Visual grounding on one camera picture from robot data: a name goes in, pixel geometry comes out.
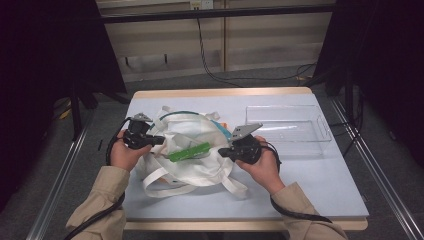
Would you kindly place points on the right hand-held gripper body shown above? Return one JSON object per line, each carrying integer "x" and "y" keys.
{"x": 246, "y": 150}

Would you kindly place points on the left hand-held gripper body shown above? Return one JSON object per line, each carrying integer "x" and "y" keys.
{"x": 138, "y": 136}

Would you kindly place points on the white canvas tote bag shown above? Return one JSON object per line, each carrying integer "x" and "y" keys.
{"x": 200, "y": 170}

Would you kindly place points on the green oblong packet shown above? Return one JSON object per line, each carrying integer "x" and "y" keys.
{"x": 190, "y": 152}

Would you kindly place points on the person's left hand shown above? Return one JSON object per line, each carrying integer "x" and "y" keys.
{"x": 125, "y": 156}

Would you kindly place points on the person's right hand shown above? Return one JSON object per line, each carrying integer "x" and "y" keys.
{"x": 266, "y": 170}

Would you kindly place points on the clear plastic box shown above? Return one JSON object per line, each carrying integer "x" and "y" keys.
{"x": 293, "y": 133}

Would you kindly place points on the black stand leg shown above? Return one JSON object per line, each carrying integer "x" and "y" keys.
{"x": 76, "y": 113}

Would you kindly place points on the dark curtain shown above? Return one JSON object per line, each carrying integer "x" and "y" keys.
{"x": 383, "y": 60}
{"x": 40, "y": 66}

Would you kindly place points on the black horizontal bar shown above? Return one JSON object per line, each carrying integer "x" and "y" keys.
{"x": 216, "y": 13}

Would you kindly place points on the metal floor rail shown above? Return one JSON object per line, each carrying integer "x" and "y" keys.
{"x": 383, "y": 186}
{"x": 56, "y": 186}

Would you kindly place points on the white wall socket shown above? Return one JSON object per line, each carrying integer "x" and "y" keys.
{"x": 201, "y": 4}

